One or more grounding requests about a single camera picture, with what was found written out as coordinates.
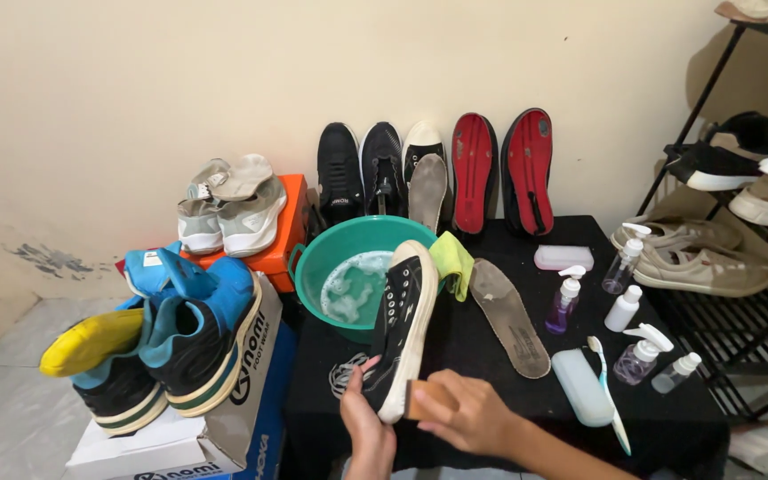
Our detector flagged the pale purple spray bottle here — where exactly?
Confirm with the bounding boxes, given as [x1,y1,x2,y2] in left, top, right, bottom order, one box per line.
[612,323,676,387]

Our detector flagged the white shoelaces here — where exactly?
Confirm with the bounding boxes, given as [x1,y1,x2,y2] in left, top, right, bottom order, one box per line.
[328,351,376,401]

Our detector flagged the pale pink plastic case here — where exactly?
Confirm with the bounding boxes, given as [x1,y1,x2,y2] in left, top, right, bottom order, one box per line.
[533,244,596,272]

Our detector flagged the orange shoebox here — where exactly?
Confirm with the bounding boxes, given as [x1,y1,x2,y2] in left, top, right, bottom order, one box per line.
[179,174,310,295]

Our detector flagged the grey and white sneaker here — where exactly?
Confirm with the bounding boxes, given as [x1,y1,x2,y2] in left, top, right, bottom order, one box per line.
[176,158,233,256]
[211,153,289,259]

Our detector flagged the black tablecloth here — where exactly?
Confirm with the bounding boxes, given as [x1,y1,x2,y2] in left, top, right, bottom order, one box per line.
[280,215,732,480]

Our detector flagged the person's left hand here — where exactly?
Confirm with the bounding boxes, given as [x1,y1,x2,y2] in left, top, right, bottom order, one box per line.
[340,355,399,469]

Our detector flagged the beige canvas sneaker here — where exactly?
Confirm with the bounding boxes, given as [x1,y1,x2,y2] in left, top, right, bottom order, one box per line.
[610,214,744,253]
[629,240,768,298]

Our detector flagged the blue and black running shoe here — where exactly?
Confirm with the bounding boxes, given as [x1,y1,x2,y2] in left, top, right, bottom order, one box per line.
[69,296,169,437]
[138,256,264,419]

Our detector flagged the black mesh sneaker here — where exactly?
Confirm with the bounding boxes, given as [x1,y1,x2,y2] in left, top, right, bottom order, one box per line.
[316,122,365,228]
[359,120,409,218]

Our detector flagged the black canvas sneaker white sole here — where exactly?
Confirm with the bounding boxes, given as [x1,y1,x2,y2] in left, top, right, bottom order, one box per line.
[360,240,440,425]

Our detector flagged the white and teal toothbrush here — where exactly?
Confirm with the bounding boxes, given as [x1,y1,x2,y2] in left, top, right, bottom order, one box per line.
[587,335,633,457]

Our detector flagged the teal plastic basin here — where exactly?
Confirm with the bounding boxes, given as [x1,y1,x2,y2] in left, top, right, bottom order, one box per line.
[288,215,445,345]

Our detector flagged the grey worn insole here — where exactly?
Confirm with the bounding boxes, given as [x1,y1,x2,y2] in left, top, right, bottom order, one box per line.
[468,258,552,380]
[408,153,449,235]

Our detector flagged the black canvas sneaker white toe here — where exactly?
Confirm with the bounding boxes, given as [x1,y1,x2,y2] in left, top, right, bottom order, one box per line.
[401,120,453,201]

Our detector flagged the yellow insole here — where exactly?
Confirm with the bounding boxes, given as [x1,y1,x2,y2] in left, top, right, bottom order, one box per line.
[39,307,145,379]

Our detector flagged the clear spray bottle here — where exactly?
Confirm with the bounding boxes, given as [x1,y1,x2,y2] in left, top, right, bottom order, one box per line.
[601,222,653,296]

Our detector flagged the black metal shoe rack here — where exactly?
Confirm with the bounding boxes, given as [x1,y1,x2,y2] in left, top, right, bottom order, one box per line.
[636,0,768,422]

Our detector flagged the small clear bottle white cap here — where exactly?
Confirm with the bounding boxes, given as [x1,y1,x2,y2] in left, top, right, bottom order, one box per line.
[650,351,703,395]

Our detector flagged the blue shoebox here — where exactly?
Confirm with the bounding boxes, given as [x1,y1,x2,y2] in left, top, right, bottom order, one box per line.
[224,319,299,480]

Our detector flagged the blue insole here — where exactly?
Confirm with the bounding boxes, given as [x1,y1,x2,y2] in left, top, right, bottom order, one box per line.
[122,240,220,301]

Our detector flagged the black shoe with red sole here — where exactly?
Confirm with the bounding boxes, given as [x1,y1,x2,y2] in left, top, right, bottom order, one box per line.
[500,107,556,237]
[451,112,500,236]

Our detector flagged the yellow-green microfiber cloth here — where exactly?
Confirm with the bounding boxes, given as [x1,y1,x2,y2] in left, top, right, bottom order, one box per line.
[428,231,476,303]

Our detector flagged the brown cleaning brush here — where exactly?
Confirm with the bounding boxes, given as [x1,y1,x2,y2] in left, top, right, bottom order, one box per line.
[404,379,459,421]

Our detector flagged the white cardboard shoebox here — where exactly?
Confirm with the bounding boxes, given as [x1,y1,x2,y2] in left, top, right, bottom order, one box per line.
[63,272,284,480]

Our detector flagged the purple liquid spray bottle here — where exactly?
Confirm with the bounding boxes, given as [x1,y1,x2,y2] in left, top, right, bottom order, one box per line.
[544,264,588,336]

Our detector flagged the person's right hand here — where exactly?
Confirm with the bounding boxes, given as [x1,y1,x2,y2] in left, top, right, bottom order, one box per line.
[414,370,526,460]

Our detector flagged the white toothbrush case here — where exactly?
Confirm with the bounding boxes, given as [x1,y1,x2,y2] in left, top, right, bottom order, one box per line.
[551,348,616,428]

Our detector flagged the small white plastic bottle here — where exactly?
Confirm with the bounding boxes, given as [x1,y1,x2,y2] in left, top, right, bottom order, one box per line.
[604,284,644,333]

